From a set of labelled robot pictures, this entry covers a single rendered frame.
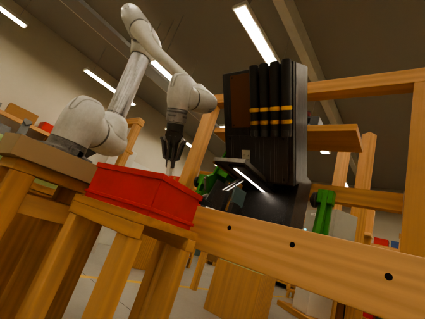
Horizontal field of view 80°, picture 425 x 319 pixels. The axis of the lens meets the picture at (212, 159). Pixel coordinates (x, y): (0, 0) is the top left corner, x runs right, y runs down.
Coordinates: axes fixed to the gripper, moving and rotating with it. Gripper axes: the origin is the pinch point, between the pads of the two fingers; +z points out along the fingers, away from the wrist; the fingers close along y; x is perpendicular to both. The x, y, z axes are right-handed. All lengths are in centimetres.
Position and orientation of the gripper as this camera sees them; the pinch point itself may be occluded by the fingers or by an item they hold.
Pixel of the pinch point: (169, 168)
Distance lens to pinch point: 115.9
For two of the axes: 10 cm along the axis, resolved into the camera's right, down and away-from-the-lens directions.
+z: -1.5, 9.8, 1.1
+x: 3.5, -0.5, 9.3
